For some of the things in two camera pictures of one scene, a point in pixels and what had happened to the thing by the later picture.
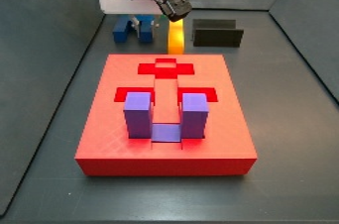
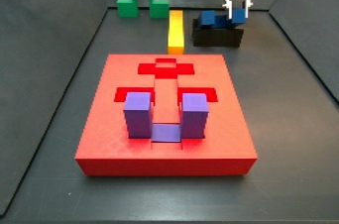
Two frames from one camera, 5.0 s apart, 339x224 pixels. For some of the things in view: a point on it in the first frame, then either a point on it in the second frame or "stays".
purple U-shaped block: x=191 y=128 stays
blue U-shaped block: x=125 y=24 to x=209 y=19
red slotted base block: x=108 y=154 stays
